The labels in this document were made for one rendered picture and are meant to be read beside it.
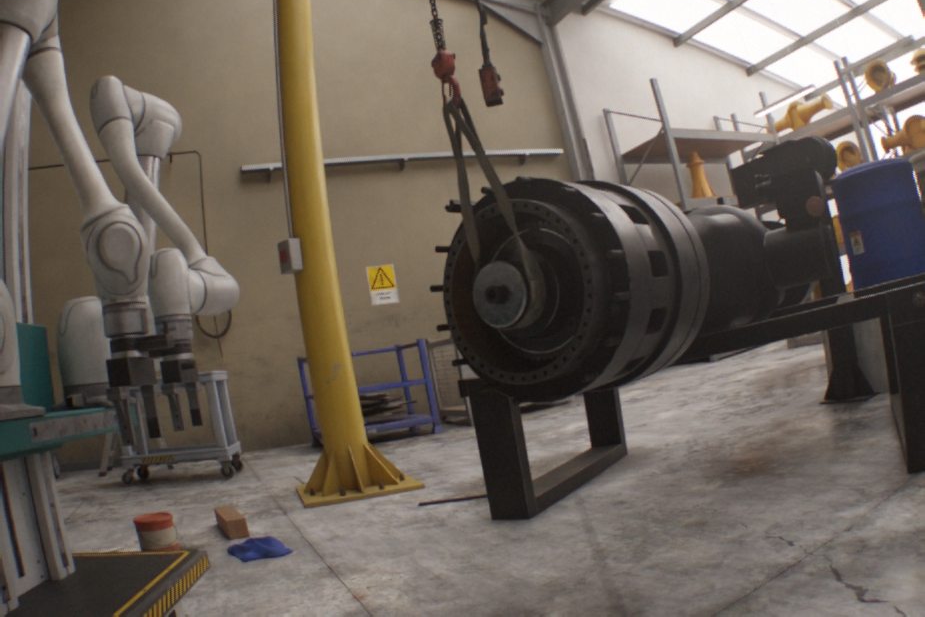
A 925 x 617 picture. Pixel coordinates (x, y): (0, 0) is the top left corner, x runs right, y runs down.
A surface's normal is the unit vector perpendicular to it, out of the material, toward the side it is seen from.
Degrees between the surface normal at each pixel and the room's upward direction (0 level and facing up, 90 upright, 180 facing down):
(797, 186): 90
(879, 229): 90
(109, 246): 98
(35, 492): 90
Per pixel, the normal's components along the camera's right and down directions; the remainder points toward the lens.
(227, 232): 0.40, -0.21
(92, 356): 0.72, -0.22
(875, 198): -0.59, -0.02
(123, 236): 0.56, -0.07
